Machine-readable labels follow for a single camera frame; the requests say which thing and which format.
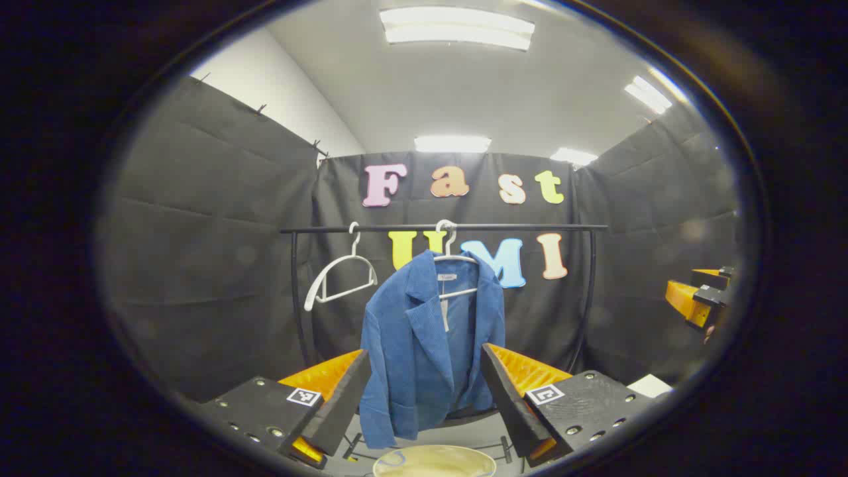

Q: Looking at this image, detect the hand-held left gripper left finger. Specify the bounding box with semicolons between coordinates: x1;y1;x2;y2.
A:
199;349;372;470

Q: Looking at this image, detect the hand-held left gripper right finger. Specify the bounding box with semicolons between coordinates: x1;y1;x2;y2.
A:
480;343;663;468

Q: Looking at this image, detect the blue corduroy jacket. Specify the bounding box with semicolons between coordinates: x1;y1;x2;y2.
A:
360;250;506;450

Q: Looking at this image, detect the beige laundry hamper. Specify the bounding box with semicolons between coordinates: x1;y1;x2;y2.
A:
372;445;498;477

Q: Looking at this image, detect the white plastic clothes hanger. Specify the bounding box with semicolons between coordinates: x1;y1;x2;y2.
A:
434;220;479;300
304;222;378;312

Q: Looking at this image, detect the black metal clothes rack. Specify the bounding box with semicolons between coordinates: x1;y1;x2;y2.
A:
280;223;609;464

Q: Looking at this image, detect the black backdrop cloth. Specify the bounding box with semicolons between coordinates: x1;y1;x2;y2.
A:
99;75;739;405

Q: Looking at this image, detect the large ceiling light panel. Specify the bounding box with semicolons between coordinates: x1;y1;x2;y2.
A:
380;7;536;52

